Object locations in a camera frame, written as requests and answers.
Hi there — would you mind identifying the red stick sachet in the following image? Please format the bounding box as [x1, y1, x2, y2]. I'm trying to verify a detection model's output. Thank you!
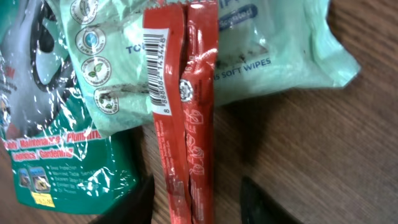
[143, 1, 218, 223]

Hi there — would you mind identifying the green 3M gloves packet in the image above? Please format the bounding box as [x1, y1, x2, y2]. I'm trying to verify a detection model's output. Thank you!
[1, 1, 140, 215]

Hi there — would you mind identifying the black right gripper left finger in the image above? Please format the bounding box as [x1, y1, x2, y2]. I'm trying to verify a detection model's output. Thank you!
[89, 174, 155, 224]

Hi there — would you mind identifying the white teal tissue packet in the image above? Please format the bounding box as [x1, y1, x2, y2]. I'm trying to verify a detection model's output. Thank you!
[49, 0, 360, 136]

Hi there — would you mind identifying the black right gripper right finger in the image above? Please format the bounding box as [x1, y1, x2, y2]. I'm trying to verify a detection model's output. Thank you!
[239, 176, 303, 224]

